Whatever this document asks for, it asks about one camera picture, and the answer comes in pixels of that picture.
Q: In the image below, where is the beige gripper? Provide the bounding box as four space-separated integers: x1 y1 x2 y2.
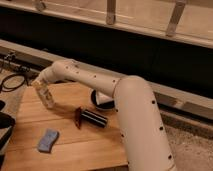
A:
32 81 54 109

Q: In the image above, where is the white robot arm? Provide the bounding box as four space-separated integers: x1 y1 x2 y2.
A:
32 60 177 171

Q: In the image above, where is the black object at left edge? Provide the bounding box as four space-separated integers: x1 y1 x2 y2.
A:
0 100 15 168

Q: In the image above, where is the blue sponge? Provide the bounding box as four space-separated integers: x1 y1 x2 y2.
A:
37 129 59 153

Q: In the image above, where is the black and white tape roll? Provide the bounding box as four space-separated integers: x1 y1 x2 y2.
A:
91 90 115 110

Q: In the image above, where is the wooden board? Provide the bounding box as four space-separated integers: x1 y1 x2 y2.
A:
1 83 127 171

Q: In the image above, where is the black cable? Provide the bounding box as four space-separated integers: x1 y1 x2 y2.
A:
0 53 34 94

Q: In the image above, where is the metal rail bracket left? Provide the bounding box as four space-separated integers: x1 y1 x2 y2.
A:
34 0 46 11

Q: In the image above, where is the metal rail bracket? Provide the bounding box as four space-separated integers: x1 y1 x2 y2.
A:
106 0 116 25
166 0 186 37
34 0 46 11

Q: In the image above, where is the metal rail bracket right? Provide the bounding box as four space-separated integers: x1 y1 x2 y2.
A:
166 0 186 37

